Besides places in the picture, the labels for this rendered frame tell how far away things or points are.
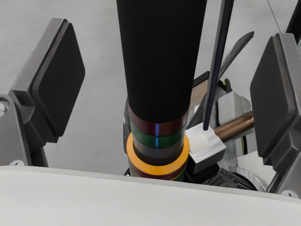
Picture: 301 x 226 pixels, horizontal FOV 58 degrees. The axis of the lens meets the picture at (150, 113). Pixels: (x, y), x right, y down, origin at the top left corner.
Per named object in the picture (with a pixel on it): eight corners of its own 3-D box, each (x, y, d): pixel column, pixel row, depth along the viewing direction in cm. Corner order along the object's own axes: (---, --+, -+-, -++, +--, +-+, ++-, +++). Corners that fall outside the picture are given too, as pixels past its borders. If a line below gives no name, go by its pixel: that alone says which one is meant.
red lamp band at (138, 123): (169, 81, 17) (169, 67, 16) (199, 121, 15) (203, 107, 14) (119, 102, 16) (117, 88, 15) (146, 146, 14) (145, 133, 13)
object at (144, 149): (167, 107, 19) (168, 96, 18) (194, 144, 17) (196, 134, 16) (123, 126, 18) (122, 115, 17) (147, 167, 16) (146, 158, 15)
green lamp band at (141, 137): (168, 95, 18) (169, 82, 17) (196, 133, 16) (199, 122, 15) (122, 115, 17) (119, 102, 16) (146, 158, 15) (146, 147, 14)
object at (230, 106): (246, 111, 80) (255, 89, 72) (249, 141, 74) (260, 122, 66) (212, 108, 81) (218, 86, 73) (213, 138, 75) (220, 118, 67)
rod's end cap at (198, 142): (196, 140, 24) (199, 127, 22) (209, 158, 23) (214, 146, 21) (177, 149, 23) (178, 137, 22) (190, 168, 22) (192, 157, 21)
